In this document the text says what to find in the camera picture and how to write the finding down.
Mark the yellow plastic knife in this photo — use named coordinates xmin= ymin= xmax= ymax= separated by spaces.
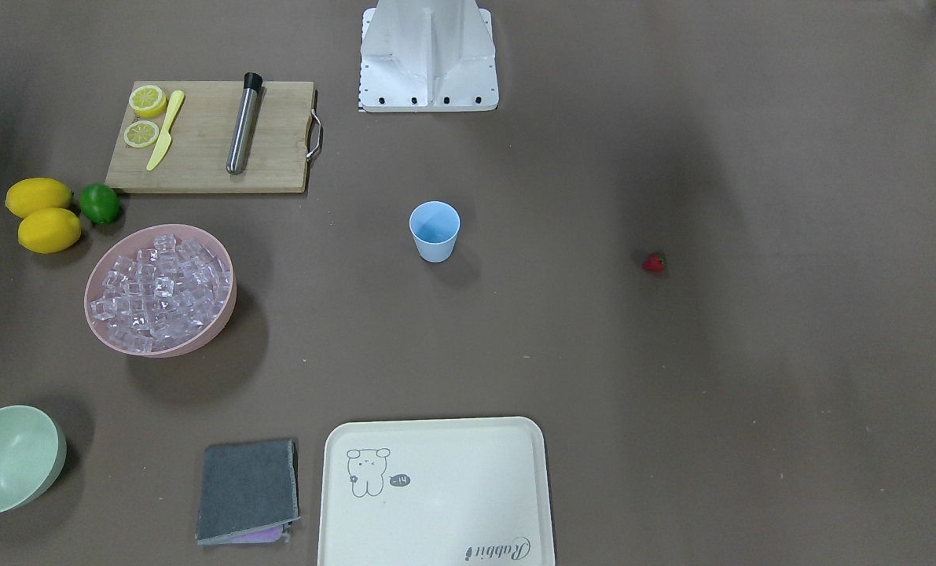
xmin=145 ymin=90 xmax=186 ymax=171

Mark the wooden cutting board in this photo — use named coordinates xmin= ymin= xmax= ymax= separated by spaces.
xmin=105 ymin=79 xmax=319 ymax=194

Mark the steel muddler black tip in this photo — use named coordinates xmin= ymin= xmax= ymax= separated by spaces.
xmin=226 ymin=72 xmax=263 ymax=175

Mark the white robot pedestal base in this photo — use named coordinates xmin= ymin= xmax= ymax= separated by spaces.
xmin=358 ymin=1 xmax=500 ymax=112

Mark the cream rabbit tray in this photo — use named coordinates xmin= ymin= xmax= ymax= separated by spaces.
xmin=318 ymin=416 xmax=556 ymax=565

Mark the yellow lemon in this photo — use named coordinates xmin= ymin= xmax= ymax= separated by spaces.
xmin=4 ymin=177 xmax=73 ymax=219
xmin=17 ymin=208 xmax=81 ymax=254

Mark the green bowl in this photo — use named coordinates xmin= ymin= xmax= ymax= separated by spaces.
xmin=0 ymin=405 xmax=68 ymax=513

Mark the red strawberry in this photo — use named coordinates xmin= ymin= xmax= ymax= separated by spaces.
xmin=641 ymin=252 xmax=666 ymax=274

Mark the lemon half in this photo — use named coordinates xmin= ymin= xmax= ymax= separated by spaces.
xmin=127 ymin=85 xmax=168 ymax=119

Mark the grey folded cloth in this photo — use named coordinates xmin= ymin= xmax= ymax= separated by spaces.
xmin=195 ymin=439 xmax=299 ymax=546

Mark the lower yellow lemon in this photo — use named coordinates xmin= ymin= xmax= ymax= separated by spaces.
xmin=17 ymin=208 xmax=81 ymax=254

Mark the lemon slice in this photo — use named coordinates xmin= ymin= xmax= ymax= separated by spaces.
xmin=123 ymin=119 xmax=161 ymax=149

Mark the pink bowl of ice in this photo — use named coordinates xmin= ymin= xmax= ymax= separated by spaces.
xmin=83 ymin=223 xmax=237 ymax=358

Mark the light blue cup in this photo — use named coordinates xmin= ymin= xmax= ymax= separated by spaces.
xmin=408 ymin=201 xmax=461 ymax=263

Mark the upper yellow lemon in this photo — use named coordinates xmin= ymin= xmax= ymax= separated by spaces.
xmin=4 ymin=177 xmax=73 ymax=219

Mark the green lime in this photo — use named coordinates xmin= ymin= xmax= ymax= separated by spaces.
xmin=79 ymin=183 xmax=122 ymax=225

